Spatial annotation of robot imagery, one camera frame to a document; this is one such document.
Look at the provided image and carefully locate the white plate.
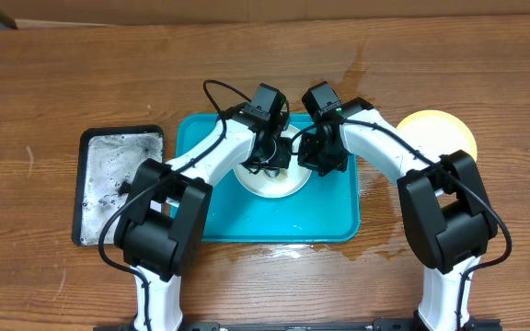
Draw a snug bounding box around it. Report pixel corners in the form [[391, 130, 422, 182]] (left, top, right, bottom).
[[234, 125, 312, 199]]

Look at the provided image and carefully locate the yellow-green plate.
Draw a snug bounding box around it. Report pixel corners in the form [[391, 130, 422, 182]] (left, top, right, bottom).
[[397, 109, 478, 161]]

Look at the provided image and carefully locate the green yellow sponge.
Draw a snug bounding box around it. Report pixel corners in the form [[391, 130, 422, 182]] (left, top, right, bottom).
[[265, 168, 288, 181]]

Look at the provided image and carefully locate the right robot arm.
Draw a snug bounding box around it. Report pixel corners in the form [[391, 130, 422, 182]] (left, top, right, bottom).
[[297, 82, 498, 330]]

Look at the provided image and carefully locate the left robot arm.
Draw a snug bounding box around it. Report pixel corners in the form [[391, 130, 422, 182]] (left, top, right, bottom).
[[108, 84, 292, 330]]

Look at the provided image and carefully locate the teal plastic tray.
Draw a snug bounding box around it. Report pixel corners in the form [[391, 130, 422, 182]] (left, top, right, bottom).
[[169, 115, 361, 243]]

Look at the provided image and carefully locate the black plastic tray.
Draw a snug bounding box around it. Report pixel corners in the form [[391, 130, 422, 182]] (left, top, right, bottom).
[[71, 125, 165, 246]]

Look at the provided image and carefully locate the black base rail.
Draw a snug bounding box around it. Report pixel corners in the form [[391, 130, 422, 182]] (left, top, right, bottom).
[[92, 317, 503, 331]]

